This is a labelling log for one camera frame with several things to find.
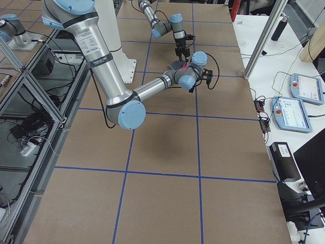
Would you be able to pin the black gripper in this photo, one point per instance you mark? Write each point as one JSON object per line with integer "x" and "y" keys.
{"x": 180, "y": 44}
{"x": 192, "y": 89}

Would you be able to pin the pink towel with grey edge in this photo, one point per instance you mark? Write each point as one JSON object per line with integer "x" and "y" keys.
{"x": 178, "y": 65}

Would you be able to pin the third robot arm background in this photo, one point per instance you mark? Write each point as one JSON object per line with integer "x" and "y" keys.
{"x": 16, "y": 36}

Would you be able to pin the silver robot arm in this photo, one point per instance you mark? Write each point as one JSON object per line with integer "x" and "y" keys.
{"x": 124, "y": 107}
{"x": 174, "y": 24}

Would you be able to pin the small circuit board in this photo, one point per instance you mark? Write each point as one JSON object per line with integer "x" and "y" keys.
{"x": 259, "y": 105}

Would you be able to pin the black bottle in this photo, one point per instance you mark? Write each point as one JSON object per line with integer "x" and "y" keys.
{"x": 280, "y": 28}

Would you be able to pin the near teach pendant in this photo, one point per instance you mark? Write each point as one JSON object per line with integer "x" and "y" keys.
{"x": 291, "y": 115}

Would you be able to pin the teach pendant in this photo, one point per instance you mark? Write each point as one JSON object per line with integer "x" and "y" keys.
{"x": 307, "y": 88}
{"x": 291, "y": 115}

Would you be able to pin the far teach pendant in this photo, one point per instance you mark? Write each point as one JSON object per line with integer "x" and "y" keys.
{"x": 307, "y": 88}

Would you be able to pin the black box with label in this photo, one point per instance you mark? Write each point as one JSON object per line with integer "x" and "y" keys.
{"x": 286, "y": 168}

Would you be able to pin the black monitor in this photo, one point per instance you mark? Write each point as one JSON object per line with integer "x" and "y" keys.
{"x": 310, "y": 161}

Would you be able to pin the white power strip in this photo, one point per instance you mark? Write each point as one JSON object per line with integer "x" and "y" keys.
{"x": 28, "y": 148}

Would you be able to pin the black power adapter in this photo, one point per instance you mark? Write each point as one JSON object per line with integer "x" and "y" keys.
{"x": 18, "y": 131}

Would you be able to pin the aluminium frame post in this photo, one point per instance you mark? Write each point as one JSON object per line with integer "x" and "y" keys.
{"x": 269, "y": 26}

